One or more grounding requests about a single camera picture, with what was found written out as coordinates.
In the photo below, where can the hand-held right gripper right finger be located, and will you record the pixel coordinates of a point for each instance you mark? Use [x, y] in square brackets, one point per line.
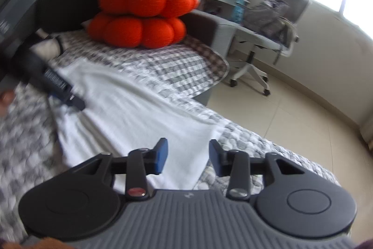
[215, 158]

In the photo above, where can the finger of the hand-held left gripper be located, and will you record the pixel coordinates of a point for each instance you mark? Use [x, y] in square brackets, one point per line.
[78, 103]

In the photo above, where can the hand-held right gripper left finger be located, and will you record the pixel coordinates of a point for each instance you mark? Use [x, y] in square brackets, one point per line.
[161, 155]

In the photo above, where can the white shorts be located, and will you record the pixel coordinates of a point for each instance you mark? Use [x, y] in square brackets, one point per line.
[131, 109]

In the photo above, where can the person's left hand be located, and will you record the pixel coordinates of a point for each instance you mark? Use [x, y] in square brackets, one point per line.
[6, 100]

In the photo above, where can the beige garment with navy trim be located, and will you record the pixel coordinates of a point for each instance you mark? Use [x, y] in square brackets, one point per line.
[43, 49]

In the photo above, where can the dark grey sofa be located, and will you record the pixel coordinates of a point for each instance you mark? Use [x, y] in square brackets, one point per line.
[58, 4]

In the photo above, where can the grey checked quilt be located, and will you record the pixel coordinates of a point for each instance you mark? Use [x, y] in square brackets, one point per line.
[174, 71]

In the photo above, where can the white office chair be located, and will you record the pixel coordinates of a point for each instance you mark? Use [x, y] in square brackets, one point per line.
[250, 68]

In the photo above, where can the grey patterned bag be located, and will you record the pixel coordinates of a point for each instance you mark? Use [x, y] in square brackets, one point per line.
[268, 18]

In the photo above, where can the blue box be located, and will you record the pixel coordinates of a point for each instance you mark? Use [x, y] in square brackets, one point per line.
[240, 8]

